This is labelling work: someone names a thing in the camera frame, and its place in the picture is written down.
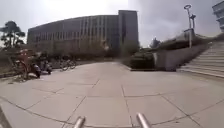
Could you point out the dark tree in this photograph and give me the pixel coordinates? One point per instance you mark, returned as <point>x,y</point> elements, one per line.
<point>11,33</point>

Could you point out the pale building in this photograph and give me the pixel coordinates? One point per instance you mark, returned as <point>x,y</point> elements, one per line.
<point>218,13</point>

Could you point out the dark scooter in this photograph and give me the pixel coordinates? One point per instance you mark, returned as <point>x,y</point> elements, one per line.
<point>45,67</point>

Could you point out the grey concrete wall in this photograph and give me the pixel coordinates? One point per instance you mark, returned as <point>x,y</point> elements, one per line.
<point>173,60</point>

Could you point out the long grey building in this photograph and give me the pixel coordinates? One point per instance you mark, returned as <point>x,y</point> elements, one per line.
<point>83,33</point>

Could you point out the dark green hedge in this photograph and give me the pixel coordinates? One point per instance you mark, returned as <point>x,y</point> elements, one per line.
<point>141,60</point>

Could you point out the grey concrete stairs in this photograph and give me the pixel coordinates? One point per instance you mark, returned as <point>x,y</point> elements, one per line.
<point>206,62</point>

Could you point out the robot's own part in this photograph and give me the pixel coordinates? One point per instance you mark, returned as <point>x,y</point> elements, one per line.
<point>143,120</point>
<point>79,122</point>

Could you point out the grey concrete slab pavement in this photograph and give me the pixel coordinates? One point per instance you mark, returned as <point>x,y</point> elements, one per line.
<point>110,93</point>

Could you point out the dark bicycle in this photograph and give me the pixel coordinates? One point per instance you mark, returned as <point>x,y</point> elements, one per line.
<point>67,64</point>

